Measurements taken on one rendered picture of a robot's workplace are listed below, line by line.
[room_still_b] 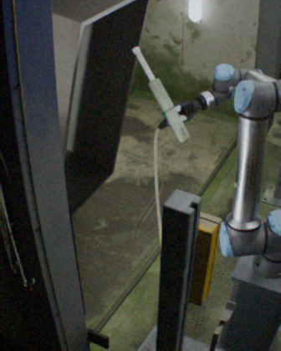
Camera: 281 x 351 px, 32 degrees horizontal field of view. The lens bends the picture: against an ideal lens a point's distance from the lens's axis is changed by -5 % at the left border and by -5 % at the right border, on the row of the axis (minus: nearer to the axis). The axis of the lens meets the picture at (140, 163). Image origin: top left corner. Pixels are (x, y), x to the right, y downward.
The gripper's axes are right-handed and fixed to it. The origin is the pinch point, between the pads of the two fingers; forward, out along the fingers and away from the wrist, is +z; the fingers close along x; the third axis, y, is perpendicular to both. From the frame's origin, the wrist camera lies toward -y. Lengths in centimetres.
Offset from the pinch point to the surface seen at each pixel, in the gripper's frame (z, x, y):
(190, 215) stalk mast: 59, -24, -123
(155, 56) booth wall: -97, 64, 184
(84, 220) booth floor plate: 35, -27, 115
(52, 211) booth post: 74, -12, -63
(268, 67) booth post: -150, 8, 115
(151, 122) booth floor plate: -64, 14, 184
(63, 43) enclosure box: 37, 43, -31
